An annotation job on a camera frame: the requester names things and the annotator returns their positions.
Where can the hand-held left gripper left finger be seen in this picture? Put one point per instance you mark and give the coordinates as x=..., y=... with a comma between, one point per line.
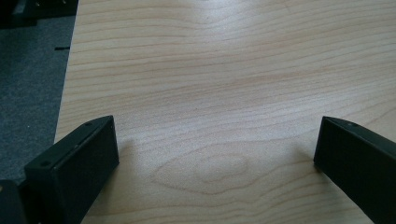
x=74, y=168

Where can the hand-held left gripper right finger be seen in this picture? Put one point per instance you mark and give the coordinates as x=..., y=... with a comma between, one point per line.
x=358, y=168

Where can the black stand base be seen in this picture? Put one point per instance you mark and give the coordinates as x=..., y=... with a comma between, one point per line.
x=37, y=9

